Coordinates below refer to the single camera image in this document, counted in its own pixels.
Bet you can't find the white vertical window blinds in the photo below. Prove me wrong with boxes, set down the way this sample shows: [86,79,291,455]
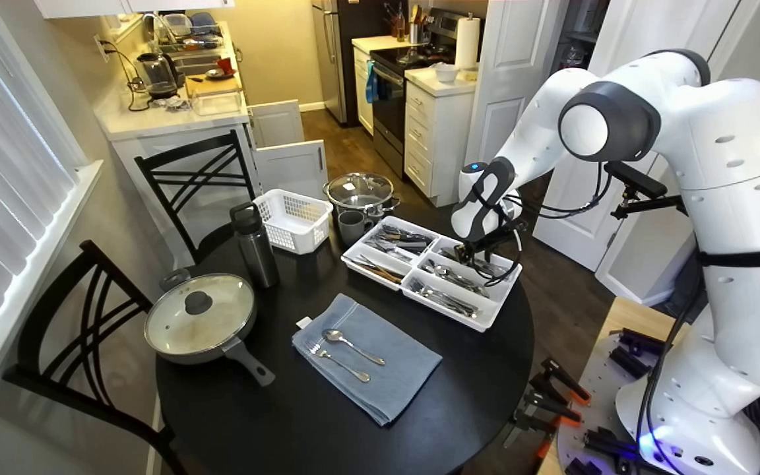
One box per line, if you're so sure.
[0,0,90,377]

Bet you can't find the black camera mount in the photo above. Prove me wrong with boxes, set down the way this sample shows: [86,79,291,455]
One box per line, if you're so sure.
[605,156,692,222]

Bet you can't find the white kitchen drawer cabinet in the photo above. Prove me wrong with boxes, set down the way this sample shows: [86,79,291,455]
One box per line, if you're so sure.
[400,67,479,211]

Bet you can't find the dark grey mug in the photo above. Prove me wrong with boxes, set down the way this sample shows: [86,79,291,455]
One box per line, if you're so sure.
[338,208,373,252]

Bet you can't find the black orange bar clamp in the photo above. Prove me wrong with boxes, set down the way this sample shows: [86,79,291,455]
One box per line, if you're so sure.
[532,354,596,410]
[510,388,588,435]

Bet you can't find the white plastic basket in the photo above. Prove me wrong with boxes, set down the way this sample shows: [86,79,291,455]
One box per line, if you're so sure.
[250,187,338,259]

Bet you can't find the white plastic cutlery holder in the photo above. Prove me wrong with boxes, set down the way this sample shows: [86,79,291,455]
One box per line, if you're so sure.
[338,215,524,335]

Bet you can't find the black wooden dining chair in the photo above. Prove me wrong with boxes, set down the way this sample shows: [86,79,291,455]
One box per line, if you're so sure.
[0,237,189,475]
[131,131,262,269]

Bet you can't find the grey frying pan with lid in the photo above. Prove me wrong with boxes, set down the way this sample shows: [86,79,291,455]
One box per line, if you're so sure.
[139,269,278,391]

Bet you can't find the steel spoon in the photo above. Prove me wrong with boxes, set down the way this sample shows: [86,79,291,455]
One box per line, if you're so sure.
[321,326,391,371]

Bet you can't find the black water bottle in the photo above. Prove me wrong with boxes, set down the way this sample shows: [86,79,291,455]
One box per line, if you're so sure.
[226,201,283,293]

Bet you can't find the steel refrigerator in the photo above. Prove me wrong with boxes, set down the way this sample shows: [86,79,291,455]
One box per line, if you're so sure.
[309,0,392,127]

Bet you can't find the steel fork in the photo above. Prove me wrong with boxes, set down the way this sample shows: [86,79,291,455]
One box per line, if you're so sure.
[309,343,374,385]

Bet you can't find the black steel kitchen stove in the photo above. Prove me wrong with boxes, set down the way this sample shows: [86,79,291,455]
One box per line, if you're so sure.
[367,40,440,181]

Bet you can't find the steel pot with glass lid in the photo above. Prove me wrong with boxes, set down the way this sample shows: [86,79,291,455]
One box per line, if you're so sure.
[321,170,398,252]

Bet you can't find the blue black clamp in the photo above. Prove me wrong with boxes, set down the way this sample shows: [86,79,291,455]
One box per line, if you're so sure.
[610,326,677,384]

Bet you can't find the white kitchen counter cabinet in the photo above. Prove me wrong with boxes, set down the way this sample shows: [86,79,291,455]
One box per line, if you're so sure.
[90,76,257,266]

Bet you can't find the white panel door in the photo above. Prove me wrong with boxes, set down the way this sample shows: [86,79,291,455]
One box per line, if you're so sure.
[532,0,757,306]
[461,0,569,208]

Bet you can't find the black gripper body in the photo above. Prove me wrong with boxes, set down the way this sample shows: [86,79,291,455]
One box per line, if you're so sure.
[466,230,519,264]

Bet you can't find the white cabinet door panel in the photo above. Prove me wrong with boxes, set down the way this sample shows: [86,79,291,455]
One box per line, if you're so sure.
[250,139,332,204]
[249,98,307,150]

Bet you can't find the black coffee maker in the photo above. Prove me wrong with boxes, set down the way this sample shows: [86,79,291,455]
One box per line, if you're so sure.
[134,50,181,103]

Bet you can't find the white paper towel roll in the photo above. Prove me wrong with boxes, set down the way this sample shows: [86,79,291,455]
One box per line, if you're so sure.
[450,14,483,75]

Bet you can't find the blue folded towel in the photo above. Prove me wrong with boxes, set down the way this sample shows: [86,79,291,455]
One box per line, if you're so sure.
[291,290,447,431]

